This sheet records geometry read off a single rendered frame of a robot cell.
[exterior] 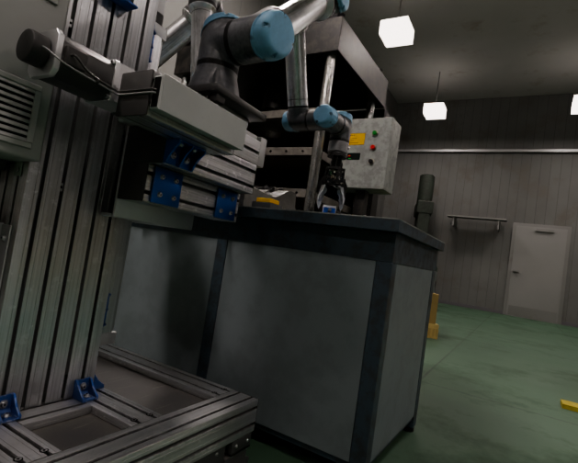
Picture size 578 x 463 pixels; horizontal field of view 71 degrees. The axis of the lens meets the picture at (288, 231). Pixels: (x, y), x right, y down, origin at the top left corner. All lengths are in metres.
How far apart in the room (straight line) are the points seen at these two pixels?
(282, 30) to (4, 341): 0.96
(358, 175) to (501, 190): 8.95
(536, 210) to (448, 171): 2.20
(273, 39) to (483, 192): 10.23
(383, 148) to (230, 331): 1.31
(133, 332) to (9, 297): 0.95
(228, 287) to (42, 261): 0.71
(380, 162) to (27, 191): 1.74
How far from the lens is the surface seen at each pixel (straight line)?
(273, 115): 2.69
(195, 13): 1.61
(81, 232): 1.09
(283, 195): 1.79
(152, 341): 1.83
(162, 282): 1.79
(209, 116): 0.91
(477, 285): 10.92
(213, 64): 1.18
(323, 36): 2.56
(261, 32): 1.11
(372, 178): 2.28
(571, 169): 11.26
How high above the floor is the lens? 0.65
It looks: 3 degrees up
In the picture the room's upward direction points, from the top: 9 degrees clockwise
